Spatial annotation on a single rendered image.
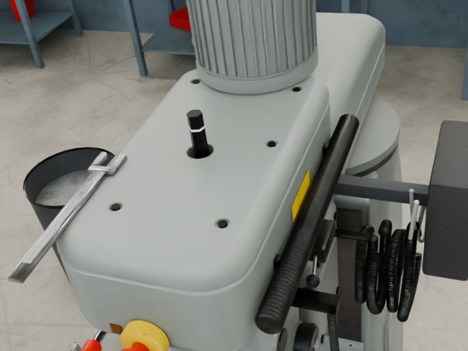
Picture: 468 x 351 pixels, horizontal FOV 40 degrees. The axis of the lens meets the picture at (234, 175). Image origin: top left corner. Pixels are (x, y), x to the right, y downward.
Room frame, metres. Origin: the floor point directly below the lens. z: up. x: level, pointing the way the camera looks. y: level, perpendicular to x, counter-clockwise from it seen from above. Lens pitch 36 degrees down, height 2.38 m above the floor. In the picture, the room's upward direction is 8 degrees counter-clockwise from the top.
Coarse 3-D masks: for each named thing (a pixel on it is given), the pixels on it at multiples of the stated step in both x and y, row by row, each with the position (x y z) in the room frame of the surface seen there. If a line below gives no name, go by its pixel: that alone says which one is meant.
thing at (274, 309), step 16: (336, 128) 0.87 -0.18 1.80; (352, 128) 0.87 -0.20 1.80; (336, 144) 0.82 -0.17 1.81; (336, 160) 0.78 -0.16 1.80; (320, 176) 0.75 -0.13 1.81; (336, 176) 0.75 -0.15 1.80; (320, 192) 0.71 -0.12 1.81; (304, 208) 0.68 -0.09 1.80; (320, 208) 0.68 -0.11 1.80; (304, 224) 0.65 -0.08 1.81; (320, 224) 0.66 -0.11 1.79; (288, 240) 0.63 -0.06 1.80; (304, 240) 0.62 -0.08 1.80; (288, 256) 0.59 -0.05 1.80; (304, 256) 0.60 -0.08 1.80; (288, 272) 0.56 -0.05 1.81; (272, 288) 0.54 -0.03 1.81; (288, 288) 0.54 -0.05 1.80; (272, 304) 0.51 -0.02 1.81; (288, 304) 0.52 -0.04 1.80; (256, 320) 0.50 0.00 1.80; (272, 320) 0.49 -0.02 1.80
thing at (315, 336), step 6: (300, 324) 0.75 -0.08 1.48; (306, 324) 0.74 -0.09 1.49; (312, 324) 0.74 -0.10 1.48; (300, 330) 0.73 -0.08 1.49; (306, 330) 0.73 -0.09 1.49; (312, 330) 0.73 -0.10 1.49; (318, 330) 0.75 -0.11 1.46; (300, 336) 0.72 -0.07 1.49; (306, 336) 0.72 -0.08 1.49; (312, 336) 0.72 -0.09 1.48; (318, 336) 0.75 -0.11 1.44; (294, 342) 0.72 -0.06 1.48; (300, 342) 0.71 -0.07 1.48; (306, 342) 0.71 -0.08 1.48; (312, 342) 0.71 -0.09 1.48; (294, 348) 0.71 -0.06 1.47; (300, 348) 0.70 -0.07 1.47; (306, 348) 0.70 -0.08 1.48; (312, 348) 0.71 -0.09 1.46
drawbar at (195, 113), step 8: (192, 112) 0.74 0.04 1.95; (200, 112) 0.73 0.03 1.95; (192, 120) 0.73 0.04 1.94; (200, 120) 0.73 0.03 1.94; (192, 128) 0.73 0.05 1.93; (200, 128) 0.73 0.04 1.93; (192, 136) 0.73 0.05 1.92; (200, 136) 0.72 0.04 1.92; (192, 144) 0.73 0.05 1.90; (200, 144) 0.72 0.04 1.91; (200, 152) 0.72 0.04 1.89; (208, 152) 0.73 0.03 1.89
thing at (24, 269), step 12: (120, 156) 0.74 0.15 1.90; (96, 168) 0.72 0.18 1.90; (108, 168) 0.71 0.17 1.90; (96, 180) 0.69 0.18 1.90; (84, 192) 0.66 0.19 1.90; (72, 204) 0.64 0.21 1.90; (60, 216) 0.62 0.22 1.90; (72, 216) 0.62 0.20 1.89; (48, 228) 0.60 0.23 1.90; (60, 228) 0.60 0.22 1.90; (48, 240) 0.58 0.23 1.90; (36, 252) 0.56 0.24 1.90; (24, 264) 0.55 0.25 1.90; (36, 264) 0.55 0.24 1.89; (12, 276) 0.53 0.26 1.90; (24, 276) 0.53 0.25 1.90
